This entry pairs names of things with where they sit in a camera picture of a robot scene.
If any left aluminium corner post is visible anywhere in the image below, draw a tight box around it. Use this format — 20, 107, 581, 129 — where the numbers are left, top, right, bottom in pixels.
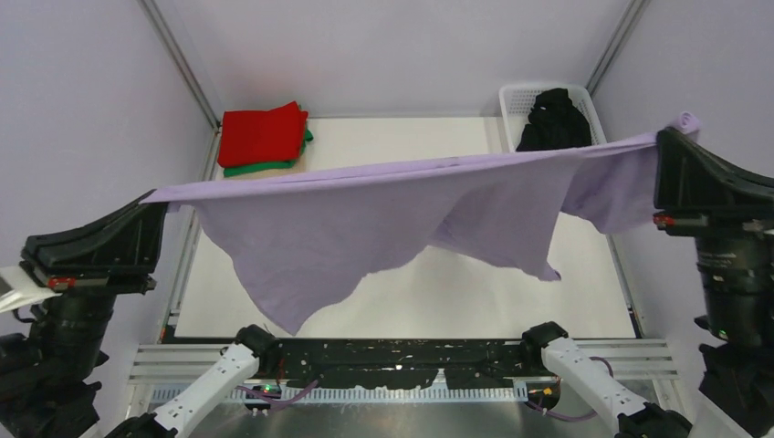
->
140, 0, 221, 130

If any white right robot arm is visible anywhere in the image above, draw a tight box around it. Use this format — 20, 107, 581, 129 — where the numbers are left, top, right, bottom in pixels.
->
520, 128, 773, 437

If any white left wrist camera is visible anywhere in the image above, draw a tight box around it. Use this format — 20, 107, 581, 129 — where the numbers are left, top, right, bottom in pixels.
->
1, 266, 59, 313

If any right aluminium corner post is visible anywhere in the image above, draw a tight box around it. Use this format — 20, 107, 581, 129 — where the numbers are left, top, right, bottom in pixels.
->
586, 0, 652, 97

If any aluminium front rail frame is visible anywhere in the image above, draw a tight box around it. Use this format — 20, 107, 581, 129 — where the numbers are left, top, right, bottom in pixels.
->
129, 339, 677, 385

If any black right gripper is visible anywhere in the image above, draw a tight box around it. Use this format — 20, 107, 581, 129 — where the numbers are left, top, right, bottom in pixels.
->
649, 120, 774, 337

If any white plastic basket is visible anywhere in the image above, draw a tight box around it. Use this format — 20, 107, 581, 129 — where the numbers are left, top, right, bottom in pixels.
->
498, 81, 607, 152

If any black t-shirt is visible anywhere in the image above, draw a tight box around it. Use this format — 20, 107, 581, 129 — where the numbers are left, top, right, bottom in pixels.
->
516, 88, 593, 152

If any lavender t-shirt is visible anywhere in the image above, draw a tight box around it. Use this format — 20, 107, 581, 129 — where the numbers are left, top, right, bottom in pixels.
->
141, 110, 703, 337

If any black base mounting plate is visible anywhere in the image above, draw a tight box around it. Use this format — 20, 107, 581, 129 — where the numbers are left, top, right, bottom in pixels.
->
255, 338, 551, 390

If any aluminium corner post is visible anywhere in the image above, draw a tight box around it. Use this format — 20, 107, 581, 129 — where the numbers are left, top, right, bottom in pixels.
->
586, 0, 652, 97
140, 0, 221, 130

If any beige folded t-shirt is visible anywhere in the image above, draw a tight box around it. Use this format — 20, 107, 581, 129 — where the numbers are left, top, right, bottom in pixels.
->
224, 168, 305, 181

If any green folded t-shirt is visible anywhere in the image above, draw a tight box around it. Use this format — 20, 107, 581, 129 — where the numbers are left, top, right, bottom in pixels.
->
223, 129, 314, 178

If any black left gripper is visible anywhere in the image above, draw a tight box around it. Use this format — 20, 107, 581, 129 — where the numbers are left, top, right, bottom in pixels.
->
24, 180, 171, 377

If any white slotted cable duct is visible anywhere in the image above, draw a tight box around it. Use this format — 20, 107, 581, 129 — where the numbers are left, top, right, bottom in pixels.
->
217, 384, 529, 405

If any red folded t-shirt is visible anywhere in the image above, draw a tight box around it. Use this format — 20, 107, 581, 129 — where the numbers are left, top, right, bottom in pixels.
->
217, 101, 309, 169

